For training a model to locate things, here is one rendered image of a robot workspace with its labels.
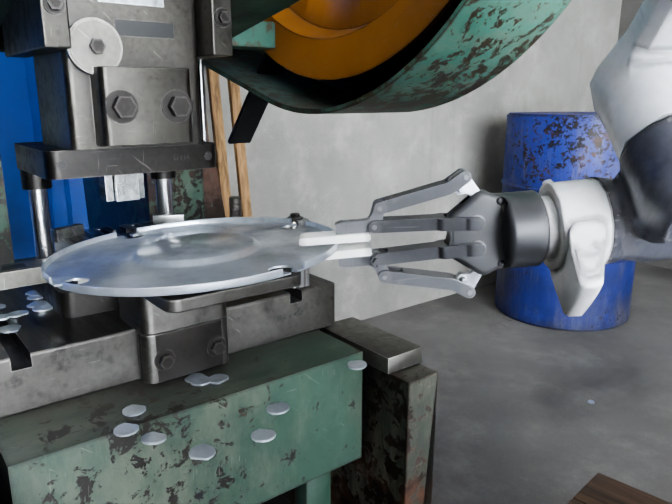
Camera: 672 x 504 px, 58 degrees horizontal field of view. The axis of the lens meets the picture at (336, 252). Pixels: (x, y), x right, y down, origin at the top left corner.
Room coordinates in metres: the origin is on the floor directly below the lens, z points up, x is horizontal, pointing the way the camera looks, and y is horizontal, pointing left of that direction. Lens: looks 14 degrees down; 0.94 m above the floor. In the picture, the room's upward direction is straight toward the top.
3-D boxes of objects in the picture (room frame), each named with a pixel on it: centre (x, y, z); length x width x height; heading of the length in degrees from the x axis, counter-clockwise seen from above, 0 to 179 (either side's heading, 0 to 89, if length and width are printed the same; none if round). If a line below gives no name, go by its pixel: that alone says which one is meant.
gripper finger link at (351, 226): (0.59, -0.02, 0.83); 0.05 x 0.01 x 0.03; 90
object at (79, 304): (0.76, 0.27, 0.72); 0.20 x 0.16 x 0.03; 128
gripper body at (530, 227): (0.59, -0.16, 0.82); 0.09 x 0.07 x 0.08; 90
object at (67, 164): (0.76, 0.27, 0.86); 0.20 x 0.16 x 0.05; 128
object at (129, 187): (0.75, 0.26, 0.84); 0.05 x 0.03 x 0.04; 128
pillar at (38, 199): (0.76, 0.37, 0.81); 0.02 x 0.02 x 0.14
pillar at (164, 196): (0.86, 0.24, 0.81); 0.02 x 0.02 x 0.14
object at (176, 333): (0.62, 0.16, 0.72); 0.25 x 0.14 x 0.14; 38
